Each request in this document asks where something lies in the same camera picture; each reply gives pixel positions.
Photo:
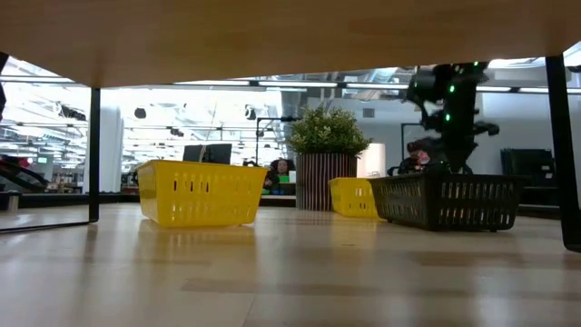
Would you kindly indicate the black slotted plastic basket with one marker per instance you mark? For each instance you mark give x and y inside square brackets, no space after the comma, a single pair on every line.
[449,202]

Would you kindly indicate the yellow slotted plastic basket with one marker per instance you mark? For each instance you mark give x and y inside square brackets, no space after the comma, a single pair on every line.
[199,195]
[351,197]

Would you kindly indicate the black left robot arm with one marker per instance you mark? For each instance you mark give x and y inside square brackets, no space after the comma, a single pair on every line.
[22,175]

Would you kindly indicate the black background robot arm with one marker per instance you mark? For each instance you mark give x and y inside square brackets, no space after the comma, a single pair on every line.
[251,162]

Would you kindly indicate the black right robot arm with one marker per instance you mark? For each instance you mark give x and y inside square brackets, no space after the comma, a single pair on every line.
[458,86]

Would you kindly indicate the wooden shelf with black legs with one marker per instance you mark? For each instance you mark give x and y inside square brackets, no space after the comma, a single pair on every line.
[272,36]

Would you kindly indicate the person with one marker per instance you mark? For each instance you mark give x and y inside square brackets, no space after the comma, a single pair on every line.
[281,167]
[410,163]

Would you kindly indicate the ceiling light strip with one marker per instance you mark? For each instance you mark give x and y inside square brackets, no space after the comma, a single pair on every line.
[272,84]
[381,86]
[492,88]

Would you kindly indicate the black stacked equipment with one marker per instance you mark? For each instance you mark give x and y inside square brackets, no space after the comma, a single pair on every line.
[528,175]

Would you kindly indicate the white panel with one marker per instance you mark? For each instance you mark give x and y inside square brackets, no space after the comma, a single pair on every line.
[373,161]

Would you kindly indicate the green plant in striped pot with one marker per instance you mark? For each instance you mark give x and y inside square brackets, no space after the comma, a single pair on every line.
[327,136]

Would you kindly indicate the black computer monitor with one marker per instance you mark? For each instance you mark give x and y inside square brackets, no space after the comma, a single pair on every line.
[208,153]

